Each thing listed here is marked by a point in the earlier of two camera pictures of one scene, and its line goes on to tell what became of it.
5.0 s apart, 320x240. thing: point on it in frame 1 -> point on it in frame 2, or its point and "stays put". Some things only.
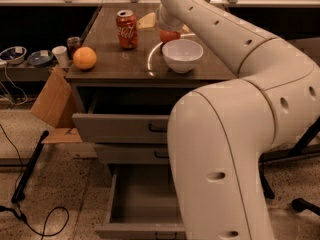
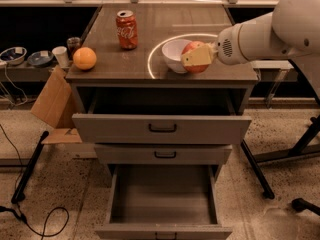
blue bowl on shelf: x=40 y=58 stays put
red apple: x=168 y=35 -> x=197 y=68
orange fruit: x=84 y=57 stays put
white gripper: x=164 y=21 -> x=227 y=47
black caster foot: x=299 y=204 stays put
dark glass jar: x=73 y=43 stays put
